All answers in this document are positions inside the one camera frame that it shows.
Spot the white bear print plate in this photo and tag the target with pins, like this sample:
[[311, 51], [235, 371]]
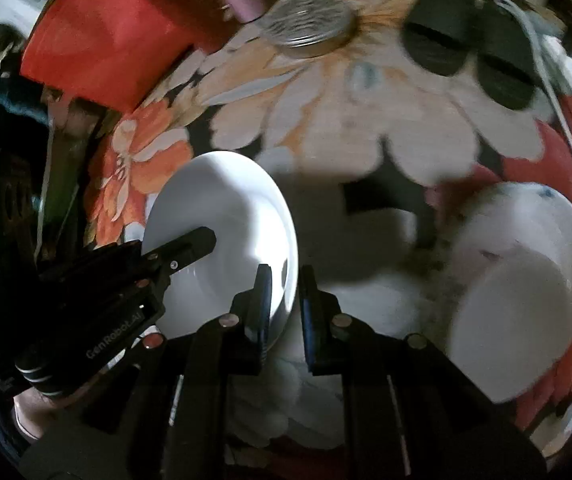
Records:
[[516, 210]]

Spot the person's left hand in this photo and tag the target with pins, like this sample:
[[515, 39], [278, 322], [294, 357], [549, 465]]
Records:
[[36, 410]]

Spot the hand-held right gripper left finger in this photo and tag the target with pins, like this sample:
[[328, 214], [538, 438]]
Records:
[[265, 305]]

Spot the black slipper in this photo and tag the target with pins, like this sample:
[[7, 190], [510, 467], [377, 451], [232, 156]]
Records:
[[506, 70], [436, 40]]

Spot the red bag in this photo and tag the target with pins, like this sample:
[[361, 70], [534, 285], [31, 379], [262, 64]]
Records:
[[111, 35]]

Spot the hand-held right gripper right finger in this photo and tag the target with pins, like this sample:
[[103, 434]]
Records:
[[308, 320]]

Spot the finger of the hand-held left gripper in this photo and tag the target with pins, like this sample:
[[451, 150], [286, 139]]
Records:
[[191, 245]]

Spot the round perforated metal tin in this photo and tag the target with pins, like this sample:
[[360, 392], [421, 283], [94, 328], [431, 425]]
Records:
[[311, 20]]

